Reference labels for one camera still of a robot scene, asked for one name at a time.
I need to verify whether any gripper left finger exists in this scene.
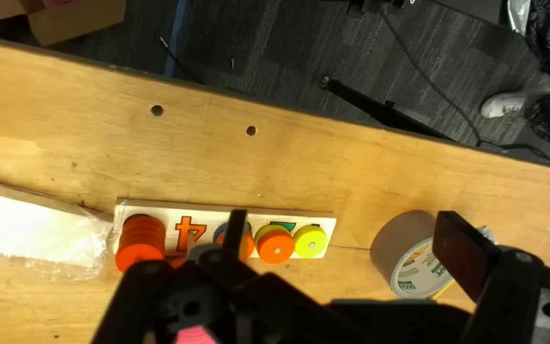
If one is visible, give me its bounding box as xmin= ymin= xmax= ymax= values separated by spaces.
xmin=91 ymin=209 xmax=334 ymax=344

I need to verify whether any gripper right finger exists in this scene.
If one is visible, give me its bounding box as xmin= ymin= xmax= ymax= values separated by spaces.
xmin=432 ymin=210 xmax=550 ymax=344

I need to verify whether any wooden number stacking board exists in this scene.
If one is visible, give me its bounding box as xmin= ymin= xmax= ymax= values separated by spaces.
xmin=113 ymin=200 xmax=338 ymax=260

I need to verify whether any tall stack of orange rings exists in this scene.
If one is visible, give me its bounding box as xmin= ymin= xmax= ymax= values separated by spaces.
xmin=115 ymin=214 xmax=167 ymax=273

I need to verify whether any clear plastic bag with white sheet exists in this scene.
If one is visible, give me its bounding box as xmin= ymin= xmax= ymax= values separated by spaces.
xmin=0 ymin=177 xmax=115 ymax=283

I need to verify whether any blue tape strip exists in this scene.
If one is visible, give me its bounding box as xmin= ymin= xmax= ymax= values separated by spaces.
xmin=163 ymin=0 xmax=190 ymax=78

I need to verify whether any cardboard box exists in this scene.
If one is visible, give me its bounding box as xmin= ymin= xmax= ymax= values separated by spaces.
xmin=0 ymin=0 xmax=127 ymax=47

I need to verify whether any orange and blue ring stack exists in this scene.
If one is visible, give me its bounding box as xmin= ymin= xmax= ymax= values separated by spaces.
xmin=212 ymin=222 xmax=255 ymax=262

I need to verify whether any orange and yellow ring stack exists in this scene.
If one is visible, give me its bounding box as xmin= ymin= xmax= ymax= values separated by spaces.
xmin=254 ymin=224 xmax=296 ymax=265

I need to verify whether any roll of grey duct tape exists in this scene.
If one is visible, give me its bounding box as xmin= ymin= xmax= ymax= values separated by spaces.
xmin=369 ymin=210 xmax=458 ymax=301

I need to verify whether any black cable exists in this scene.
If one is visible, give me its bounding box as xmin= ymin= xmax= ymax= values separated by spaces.
xmin=378 ymin=7 xmax=550 ymax=165

